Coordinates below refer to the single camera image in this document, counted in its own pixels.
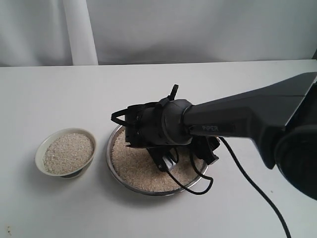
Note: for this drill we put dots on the large steel basin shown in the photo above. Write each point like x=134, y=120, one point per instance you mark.
x=200, y=164

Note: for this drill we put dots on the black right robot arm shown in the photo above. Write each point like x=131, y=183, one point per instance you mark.
x=280, y=119

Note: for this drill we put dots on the rice in steel basin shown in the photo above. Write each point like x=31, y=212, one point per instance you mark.
x=136, y=167

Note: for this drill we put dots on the rice in white bowl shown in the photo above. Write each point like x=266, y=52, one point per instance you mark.
x=68, y=153

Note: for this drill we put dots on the small white ceramic bowl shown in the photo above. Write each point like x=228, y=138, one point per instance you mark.
x=48, y=141

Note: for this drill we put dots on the white backdrop curtain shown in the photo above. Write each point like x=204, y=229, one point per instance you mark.
x=92, y=32

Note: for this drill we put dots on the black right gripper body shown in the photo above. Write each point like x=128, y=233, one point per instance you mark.
x=144, y=127

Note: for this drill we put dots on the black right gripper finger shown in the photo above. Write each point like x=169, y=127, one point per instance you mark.
x=204, y=146

